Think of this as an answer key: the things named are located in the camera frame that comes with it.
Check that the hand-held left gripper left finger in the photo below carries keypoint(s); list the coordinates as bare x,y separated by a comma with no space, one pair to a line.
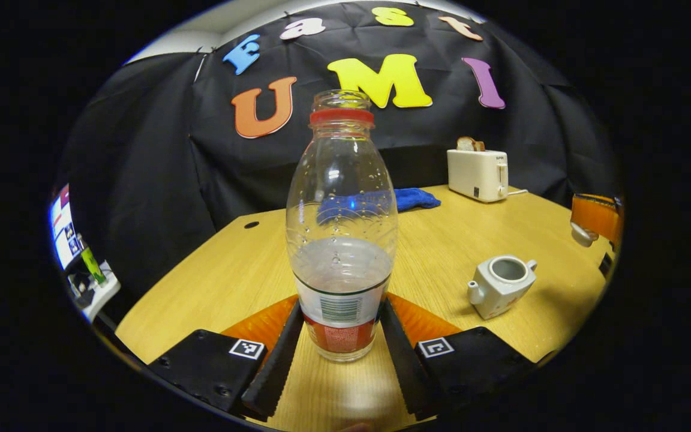
273,372

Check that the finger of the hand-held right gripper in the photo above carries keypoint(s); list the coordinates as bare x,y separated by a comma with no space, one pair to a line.
597,213

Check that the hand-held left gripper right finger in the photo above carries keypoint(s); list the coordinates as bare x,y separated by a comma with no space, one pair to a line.
405,366

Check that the white teacup lid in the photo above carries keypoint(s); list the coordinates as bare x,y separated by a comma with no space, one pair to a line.
582,235

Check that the white ceramic teacup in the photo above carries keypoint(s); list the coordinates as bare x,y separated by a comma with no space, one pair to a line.
498,294

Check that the clear plastic water bottle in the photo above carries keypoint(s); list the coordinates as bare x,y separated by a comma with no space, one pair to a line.
341,240

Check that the green bottle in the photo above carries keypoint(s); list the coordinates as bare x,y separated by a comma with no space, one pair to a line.
92,267

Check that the white toaster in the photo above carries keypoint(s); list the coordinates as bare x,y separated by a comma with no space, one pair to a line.
476,175

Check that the bread slice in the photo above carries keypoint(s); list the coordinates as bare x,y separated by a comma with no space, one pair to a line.
470,144

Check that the blue towel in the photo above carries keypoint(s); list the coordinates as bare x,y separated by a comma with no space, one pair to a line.
417,199

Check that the white side table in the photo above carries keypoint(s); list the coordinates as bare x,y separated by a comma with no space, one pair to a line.
104,294

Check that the black backdrop cloth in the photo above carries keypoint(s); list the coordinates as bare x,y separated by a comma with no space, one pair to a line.
153,150

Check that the computer monitor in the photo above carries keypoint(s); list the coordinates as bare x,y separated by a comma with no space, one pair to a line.
65,228

